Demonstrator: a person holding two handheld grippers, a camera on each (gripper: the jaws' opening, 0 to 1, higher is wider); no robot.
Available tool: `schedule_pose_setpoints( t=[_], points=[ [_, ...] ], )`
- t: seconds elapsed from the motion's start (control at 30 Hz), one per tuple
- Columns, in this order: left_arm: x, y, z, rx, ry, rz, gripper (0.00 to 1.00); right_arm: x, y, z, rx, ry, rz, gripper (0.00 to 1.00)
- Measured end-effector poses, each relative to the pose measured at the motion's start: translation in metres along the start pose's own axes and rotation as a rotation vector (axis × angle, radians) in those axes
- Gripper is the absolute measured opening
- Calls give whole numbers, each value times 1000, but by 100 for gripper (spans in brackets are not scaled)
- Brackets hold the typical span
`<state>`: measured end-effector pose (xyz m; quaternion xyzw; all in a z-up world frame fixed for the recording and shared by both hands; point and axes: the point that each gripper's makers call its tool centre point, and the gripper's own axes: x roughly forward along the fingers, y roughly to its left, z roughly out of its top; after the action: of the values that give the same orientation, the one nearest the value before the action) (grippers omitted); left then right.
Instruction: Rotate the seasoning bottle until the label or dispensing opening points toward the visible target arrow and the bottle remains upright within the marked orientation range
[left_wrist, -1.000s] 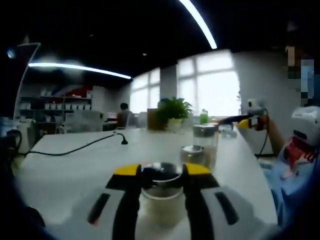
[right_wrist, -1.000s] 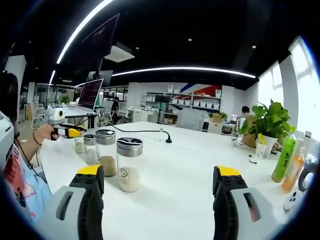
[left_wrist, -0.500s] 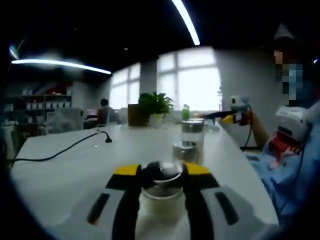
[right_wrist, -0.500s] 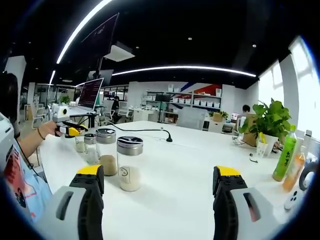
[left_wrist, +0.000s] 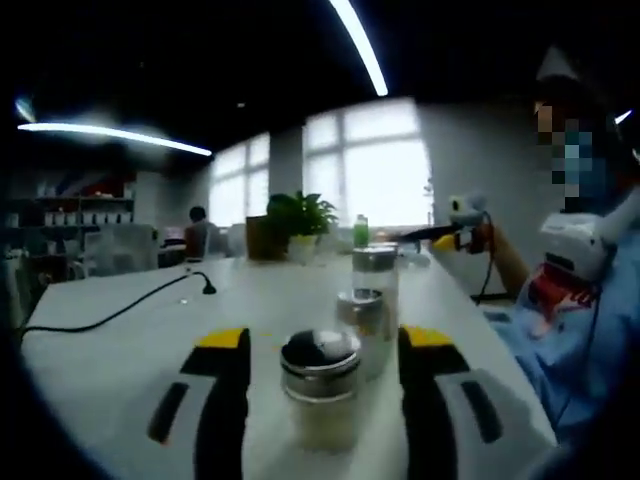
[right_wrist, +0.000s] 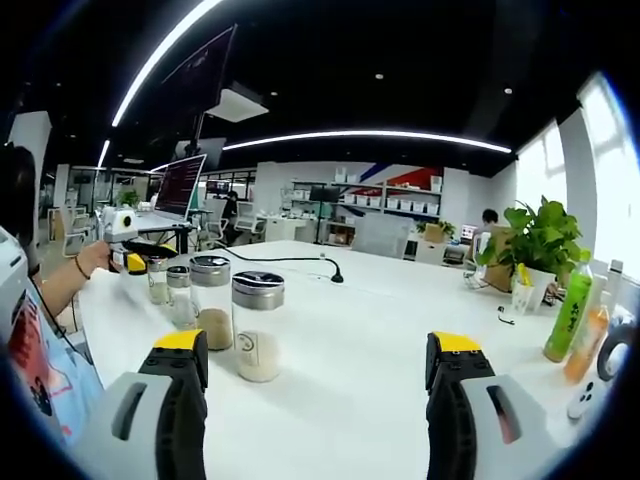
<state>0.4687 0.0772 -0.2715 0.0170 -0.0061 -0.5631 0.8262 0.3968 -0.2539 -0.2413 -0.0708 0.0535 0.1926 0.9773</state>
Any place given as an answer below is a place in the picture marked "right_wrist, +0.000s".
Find row of white storage boxes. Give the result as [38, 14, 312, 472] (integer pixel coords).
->
[344, 194, 441, 211]

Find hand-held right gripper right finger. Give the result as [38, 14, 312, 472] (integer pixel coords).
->
[424, 329, 566, 480]

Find large hanging dark monitor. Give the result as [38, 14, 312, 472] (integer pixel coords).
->
[159, 23, 239, 119]

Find black table cable with plug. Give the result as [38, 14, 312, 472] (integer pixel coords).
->
[219, 248, 346, 285]

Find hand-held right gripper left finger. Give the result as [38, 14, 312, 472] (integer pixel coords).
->
[84, 328, 210, 480]

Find tall seasoning bottle brown contents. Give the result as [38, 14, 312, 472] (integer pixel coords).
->
[188, 254, 235, 352]

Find orange drink bottle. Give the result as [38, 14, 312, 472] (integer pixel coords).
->
[563, 303, 611, 385]

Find black chest device cable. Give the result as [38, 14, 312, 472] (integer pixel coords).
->
[38, 294, 84, 346]

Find white chest-worn device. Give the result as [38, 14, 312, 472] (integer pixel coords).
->
[0, 227, 30, 346]

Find person's left hand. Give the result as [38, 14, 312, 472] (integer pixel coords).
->
[82, 241, 115, 276]

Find white low cabinet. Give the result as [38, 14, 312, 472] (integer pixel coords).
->
[415, 239, 447, 265]
[263, 217, 307, 244]

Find white laptop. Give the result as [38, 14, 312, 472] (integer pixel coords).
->
[99, 153, 210, 234]

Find wall shelf unit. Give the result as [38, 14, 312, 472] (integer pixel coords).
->
[289, 179, 444, 219]

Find clear plastic cup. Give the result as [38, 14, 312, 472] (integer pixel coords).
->
[510, 262, 536, 315]

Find green drink bottle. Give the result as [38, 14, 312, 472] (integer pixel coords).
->
[543, 249, 595, 364]

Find long curved ceiling light strip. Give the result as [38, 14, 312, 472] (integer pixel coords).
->
[110, 0, 224, 129]

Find grey mesh office chair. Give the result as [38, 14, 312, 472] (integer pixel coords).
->
[352, 213, 416, 260]

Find person's head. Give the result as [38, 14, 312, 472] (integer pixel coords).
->
[0, 142, 40, 274]

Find narrow window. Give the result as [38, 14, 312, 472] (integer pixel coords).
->
[514, 119, 570, 224]

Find small hanging monitor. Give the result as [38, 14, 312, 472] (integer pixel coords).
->
[174, 137, 227, 171]

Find white office chair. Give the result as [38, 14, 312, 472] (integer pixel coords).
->
[234, 200, 269, 236]
[469, 232, 494, 274]
[58, 205, 92, 259]

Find short seasoning bottle white contents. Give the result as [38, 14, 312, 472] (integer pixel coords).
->
[166, 265, 197, 331]

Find small leafy plant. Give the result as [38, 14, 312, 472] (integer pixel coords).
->
[417, 219, 457, 239]

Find white slim bottle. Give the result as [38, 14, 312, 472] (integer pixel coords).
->
[606, 258, 626, 314]

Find large window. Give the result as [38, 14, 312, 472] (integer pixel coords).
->
[577, 72, 640, 266]

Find tall seasoning bottle white contents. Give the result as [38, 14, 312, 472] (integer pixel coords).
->
[231, 271, 286, 385]

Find short seasoning bottle beige contents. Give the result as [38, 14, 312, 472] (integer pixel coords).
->
[147, 256, 170, 306]

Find brown paper bag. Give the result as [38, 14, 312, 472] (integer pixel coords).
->
[482, 225, 519, 294]

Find white ceiling air unit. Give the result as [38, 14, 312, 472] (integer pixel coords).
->
[204, 87, 270, 123]

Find black monitor on stand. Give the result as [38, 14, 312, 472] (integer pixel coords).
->
[308, 184, 341, 246]

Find green potted plant white pot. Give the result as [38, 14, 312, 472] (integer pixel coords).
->
[474, 195, 594, 314]

